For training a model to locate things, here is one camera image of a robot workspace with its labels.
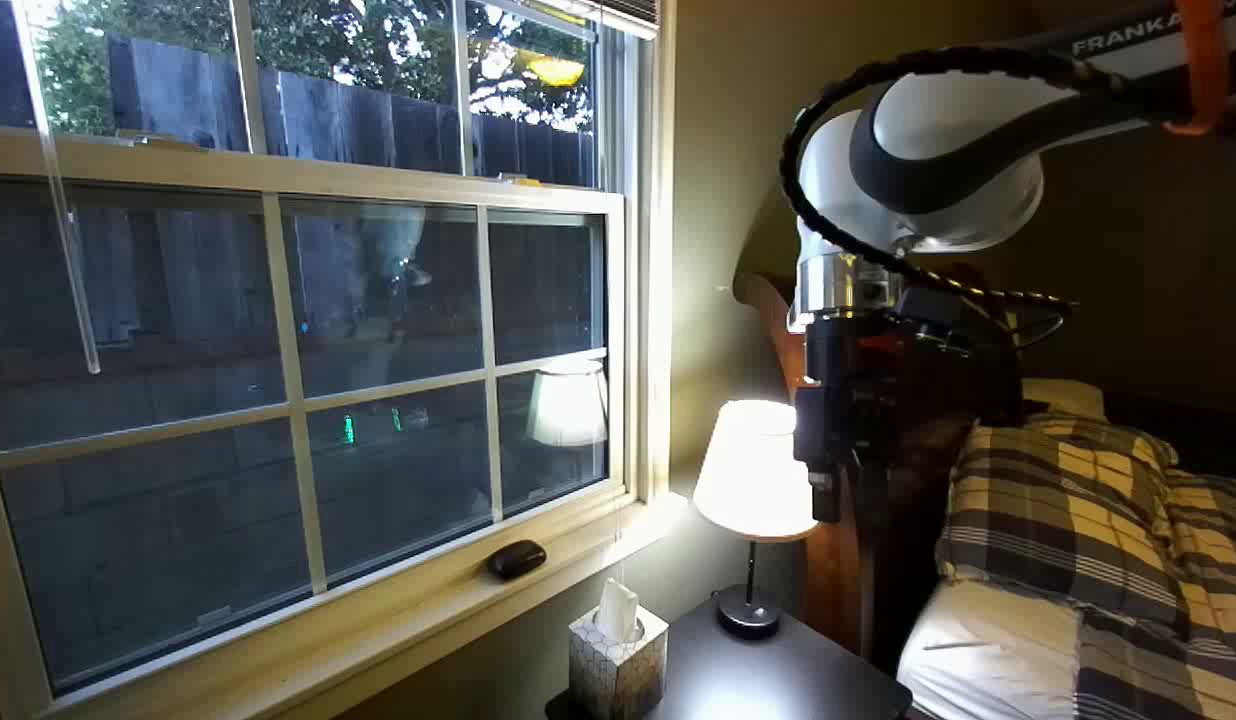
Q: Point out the wooden bed headboard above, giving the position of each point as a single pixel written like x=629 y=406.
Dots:
x=838 y=573

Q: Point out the patterned cube tissue box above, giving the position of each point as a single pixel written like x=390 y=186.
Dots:
x=616 y=674

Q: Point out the black oval computer mouse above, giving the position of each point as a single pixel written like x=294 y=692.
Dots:
x=516 y=557

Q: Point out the plaid blanket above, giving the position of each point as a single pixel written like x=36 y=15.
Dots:
x=1199 y=602

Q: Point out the white framed grid window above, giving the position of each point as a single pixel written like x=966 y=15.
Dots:
x=297 y=387

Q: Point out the clear blind wand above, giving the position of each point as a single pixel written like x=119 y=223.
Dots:
x=56 y=212

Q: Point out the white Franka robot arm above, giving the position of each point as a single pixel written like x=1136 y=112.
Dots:
x=951 y=146

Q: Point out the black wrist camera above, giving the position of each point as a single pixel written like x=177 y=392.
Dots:
x=968 y=366

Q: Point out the plaid pillow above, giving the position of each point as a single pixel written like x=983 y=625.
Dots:
x=1059 y=514

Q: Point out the white pillow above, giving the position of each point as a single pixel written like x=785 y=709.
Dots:
x=988 y=655

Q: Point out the table lamp white shade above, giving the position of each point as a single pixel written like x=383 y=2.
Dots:
x=753 y=469

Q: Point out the cream pillow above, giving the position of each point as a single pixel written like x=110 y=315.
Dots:
x=1066 y=396

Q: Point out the white tissue square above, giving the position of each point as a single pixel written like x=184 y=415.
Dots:
x=616 y=615

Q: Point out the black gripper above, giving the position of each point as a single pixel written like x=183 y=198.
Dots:
x=849 y=387

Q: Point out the dark wooden fence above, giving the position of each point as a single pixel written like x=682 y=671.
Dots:
x=338 y=123

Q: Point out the black side table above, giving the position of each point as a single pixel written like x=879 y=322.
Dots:
x=761 y=680

